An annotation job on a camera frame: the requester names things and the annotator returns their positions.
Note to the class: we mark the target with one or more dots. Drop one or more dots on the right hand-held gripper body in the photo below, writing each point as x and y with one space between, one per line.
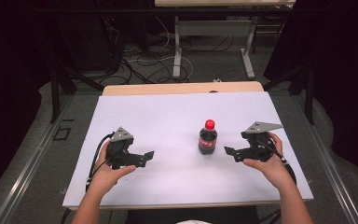
258 140

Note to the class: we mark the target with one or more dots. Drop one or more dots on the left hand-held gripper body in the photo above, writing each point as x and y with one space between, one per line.
121 143

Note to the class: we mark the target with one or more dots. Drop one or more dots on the dark cola bottle red label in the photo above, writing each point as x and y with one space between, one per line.
207 141

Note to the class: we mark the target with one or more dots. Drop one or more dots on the red bottle cap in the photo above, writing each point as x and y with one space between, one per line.
209 124

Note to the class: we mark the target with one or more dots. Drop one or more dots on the person's right hand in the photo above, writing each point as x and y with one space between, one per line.
270 169

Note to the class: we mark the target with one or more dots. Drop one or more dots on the person's left hand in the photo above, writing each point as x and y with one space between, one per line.
108 174

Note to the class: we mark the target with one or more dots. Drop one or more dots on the white table mat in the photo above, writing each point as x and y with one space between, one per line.
174 130

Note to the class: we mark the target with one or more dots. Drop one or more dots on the black metal stand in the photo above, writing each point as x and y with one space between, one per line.
56 93
308 93

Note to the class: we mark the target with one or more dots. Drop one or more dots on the person's dark clothing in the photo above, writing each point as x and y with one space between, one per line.
192 215

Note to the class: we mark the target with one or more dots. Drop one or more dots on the wooden table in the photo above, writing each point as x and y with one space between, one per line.
180 87

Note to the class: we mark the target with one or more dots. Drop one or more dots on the dark curtain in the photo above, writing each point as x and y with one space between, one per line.
9 77
345 77

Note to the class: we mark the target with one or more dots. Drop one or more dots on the white desk grey metal legs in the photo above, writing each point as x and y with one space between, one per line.
214 28

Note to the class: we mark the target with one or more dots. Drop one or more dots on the aluminium floor rail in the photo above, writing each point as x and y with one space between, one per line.
332 168
28 168

